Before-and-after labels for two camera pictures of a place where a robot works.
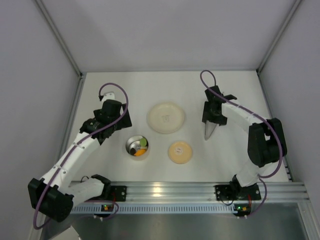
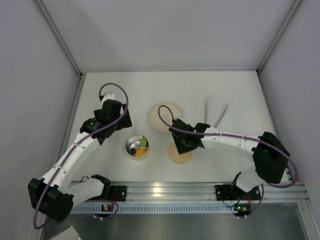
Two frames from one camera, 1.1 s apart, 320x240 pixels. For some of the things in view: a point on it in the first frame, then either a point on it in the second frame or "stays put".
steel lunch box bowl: [134, 142] stays put
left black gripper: [125, 119] stays put
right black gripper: [213, 120] → [180, 144]
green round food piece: [143, 142] stays put
